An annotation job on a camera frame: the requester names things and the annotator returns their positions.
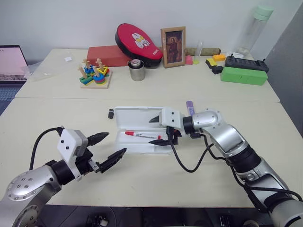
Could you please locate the long green foam block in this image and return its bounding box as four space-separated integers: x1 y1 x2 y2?
220 66 269 87

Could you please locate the wooden colourful stacking toy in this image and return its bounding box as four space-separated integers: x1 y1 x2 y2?
77 58 114 90

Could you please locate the red and black punching pad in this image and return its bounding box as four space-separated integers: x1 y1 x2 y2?
115 23 164 70

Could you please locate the black remote controller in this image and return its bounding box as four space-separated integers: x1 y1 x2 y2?
224 54 270 73

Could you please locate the grey partition panel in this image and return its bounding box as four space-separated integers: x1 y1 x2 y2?
263 4 303 140

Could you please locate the clear plastic tube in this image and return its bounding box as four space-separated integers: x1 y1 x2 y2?
194 41 205 62

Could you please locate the red rectangular block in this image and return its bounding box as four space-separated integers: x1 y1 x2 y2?
86 45 133 68

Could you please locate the clear plastic bag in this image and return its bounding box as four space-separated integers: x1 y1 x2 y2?
21 55 77 82

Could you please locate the white marker with red cap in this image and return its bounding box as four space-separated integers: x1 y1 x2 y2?
124 130 164 141

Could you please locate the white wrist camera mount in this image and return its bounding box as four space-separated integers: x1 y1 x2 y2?
56 128 89 182
160 106 186 131

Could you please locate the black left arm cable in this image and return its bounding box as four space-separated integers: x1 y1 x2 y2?
28 127 65 171

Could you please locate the clear bottle with green lid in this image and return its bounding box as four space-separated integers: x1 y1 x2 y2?
235 5 275 54

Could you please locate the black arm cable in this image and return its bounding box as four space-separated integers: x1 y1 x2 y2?
28 127 65 171
169 132 303 213

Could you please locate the purple marker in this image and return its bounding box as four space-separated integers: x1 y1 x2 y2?
186 101 197 117

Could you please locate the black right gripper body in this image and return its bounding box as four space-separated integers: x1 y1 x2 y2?
166 126 183 145

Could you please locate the open laptop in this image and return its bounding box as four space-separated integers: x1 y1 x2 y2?
0 45 29 114

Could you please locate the wooden framed portrait picture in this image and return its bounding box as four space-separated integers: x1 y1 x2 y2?
160 26 187 69

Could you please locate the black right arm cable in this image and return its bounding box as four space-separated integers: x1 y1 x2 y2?
169 132 303 213

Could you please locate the white plastic pencil case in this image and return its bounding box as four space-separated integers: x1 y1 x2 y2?
113 106 174 156

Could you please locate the stainless steel cup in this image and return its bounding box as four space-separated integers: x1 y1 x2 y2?
127 59 146 82

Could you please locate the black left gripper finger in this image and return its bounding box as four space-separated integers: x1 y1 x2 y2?
98 148 128 175
87 132 110 147

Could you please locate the brown rolled bamboo stick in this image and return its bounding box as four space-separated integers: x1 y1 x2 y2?
184 47 222 56

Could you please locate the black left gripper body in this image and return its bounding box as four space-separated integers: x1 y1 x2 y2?
75 148 101 176

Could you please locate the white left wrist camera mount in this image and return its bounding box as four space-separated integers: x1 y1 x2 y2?
56 128 89 182

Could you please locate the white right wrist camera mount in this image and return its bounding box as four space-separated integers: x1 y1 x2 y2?
160 106 186 131

